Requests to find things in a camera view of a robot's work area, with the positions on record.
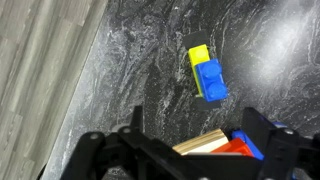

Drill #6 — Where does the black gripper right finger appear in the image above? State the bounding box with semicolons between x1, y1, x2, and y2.
241;106;300;180

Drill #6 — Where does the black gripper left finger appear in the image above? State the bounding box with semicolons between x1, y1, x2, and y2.
118;105;214;180

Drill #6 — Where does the long blue building block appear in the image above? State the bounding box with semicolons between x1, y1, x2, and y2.
231;129;265;161

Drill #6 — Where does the orange building block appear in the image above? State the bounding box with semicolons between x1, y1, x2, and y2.
211;137;255;158

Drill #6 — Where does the brown wooden bowl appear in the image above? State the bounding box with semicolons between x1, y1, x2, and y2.
172;128;230;156

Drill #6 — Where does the small blue two-stud block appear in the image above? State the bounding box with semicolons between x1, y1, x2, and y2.
194;58;230;103

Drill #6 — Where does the small yellow building block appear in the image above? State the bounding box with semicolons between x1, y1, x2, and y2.
188;43;212;98

